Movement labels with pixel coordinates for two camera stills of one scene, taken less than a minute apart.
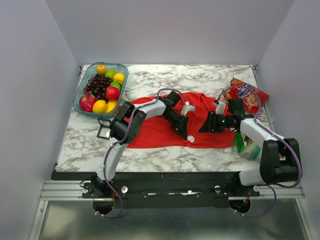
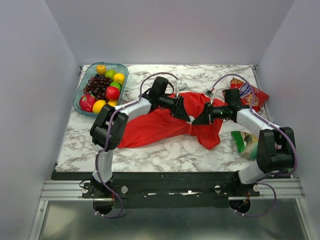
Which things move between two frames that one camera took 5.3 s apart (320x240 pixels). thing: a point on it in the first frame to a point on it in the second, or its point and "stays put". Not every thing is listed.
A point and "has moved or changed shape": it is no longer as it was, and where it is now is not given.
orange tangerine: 101,69 stays put
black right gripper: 209,126 to 205,118
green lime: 110,73 stays put
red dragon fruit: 86,102 stays put
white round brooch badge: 191,138 to 192,118
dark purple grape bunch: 97,85 stays put
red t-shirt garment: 158,132 has moved or changed shape
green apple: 116,84 stays put
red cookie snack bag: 253,99 stays put
